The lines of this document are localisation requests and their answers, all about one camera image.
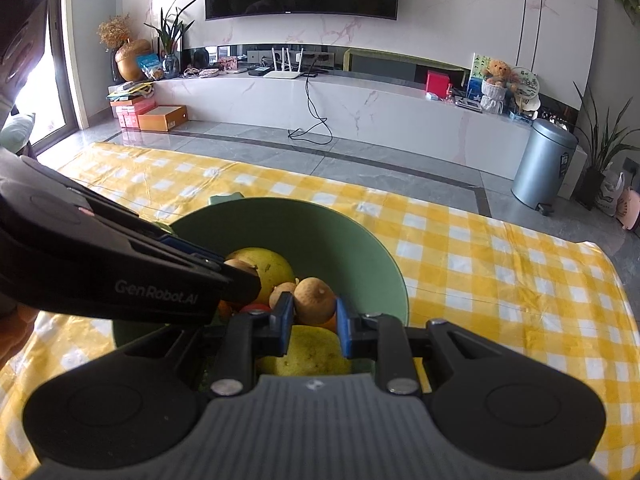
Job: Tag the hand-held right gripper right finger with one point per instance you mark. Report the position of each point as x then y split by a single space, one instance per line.
345 330

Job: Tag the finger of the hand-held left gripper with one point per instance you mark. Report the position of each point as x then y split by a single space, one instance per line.
192 250

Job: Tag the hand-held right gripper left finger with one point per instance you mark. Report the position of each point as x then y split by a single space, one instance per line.
284 322

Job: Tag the orange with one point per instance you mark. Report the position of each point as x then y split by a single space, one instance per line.
225 310
330 322

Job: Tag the brown round fruit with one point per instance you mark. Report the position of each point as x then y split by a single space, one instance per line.
281 294
240 266
312 300

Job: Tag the green colander bowl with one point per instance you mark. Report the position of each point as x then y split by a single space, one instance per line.
310 230

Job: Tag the person's left hand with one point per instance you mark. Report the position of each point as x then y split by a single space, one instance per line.
17 327

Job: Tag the red fruit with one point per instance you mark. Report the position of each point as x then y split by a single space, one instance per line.
252 307

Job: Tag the yellow-green pear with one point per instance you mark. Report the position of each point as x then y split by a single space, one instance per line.
300 355
272 267

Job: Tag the orange cardboard box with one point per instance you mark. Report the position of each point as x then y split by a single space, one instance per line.
160 119

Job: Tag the stack of pink boxes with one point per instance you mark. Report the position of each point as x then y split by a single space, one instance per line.
130 112

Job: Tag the pale green cushion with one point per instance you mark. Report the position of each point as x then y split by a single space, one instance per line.
17 132

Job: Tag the yellow checkered tablecloth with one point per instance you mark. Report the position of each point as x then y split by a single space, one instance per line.
500 280

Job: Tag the blue snack bag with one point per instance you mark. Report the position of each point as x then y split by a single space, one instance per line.
149 66

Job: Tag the pink patterned box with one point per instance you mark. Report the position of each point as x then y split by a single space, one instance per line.
228 63

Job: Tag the white router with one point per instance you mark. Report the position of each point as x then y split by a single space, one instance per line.
282 74

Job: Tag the wooden gourd vase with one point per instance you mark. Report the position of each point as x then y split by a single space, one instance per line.
131 60

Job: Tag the plant in glass vase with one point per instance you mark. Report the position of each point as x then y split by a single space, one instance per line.
172 35

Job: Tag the glass sliding door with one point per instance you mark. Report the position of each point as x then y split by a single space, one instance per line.
62 50

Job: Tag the white marble tv console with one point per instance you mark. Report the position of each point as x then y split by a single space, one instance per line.
400 110

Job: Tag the dried flower bunch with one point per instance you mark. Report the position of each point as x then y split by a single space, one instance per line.
114 30

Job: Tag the silver pedal trash can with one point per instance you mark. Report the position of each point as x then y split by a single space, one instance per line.
542 170

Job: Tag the dark blurred object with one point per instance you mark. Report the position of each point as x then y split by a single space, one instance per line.
22 20

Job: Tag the red box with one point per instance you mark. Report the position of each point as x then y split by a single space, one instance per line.
438 85

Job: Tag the picture board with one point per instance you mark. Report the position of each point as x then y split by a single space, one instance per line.
477 72

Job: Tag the white plastic bag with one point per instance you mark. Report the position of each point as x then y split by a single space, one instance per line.
607 195

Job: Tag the brown teddy bear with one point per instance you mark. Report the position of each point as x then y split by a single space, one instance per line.
500 72

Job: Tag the round printed fan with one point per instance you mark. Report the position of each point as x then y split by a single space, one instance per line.
526 85

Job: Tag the pink heater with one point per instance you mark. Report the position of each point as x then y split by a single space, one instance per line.
629 212

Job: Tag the potted snake plant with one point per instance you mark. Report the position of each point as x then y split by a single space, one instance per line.
602 145

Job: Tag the hanging vine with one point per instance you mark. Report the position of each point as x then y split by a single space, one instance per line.
627 2

